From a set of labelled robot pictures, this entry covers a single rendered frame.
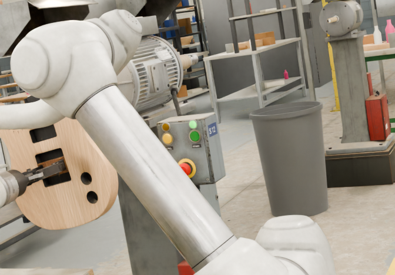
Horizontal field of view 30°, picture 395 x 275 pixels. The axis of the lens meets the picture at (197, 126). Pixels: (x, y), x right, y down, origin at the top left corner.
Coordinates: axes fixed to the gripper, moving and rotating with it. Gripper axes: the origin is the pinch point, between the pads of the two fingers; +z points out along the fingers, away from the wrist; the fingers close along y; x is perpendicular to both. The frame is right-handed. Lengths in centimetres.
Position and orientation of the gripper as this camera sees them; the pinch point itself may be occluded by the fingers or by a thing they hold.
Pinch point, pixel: (52, 168)
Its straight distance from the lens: 216.9
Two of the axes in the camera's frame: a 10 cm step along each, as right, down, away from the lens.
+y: 8.6, -2.4, -4.4
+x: -3.0, -9.5, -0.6
